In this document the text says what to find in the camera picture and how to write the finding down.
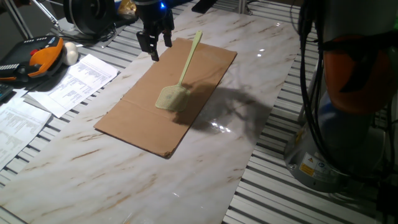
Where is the black computer keyboard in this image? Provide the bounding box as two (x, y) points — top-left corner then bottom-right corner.
(0, 83), (15, 103)

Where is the black flat object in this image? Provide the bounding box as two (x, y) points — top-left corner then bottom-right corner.
(191, 0), (219, 14)

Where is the orange and black teach pendant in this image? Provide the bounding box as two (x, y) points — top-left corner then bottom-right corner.
(0, 35), (65, 83)

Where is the white rounded plastic object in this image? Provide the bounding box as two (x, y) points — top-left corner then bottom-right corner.
(62, 41), (80, 67)

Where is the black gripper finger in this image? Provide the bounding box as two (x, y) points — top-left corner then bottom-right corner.
(136, 29), (160, 62)
(162, 29), (174, 49)

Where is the black filament spool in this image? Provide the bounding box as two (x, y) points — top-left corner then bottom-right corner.
(63, 0), (117, 37)

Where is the printed white paper sheet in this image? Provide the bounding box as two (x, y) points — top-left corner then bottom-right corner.
(27, 54), (119, 119)
(0, 96), (53, 172)

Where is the marble pattern board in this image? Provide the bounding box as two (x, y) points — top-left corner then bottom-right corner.
(0, 0), (301, 224)

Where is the gold foil bag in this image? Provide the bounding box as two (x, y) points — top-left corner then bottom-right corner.
(117, 0), (138, 21)

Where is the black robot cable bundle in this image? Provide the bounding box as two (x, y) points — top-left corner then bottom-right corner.
(297, 0), (346, 180)

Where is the grey metal tripod leg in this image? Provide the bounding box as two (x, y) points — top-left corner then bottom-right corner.
(2, 0), (34, 40)

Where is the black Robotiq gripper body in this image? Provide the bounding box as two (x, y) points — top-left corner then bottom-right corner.
(135, 0), (175, 35)

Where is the brown cardboard sheet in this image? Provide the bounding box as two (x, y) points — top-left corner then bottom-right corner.
(93, 37), (238, 159)

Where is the pale green plastic flyswatter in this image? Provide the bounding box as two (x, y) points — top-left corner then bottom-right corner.
(155, 30), (203, 112)

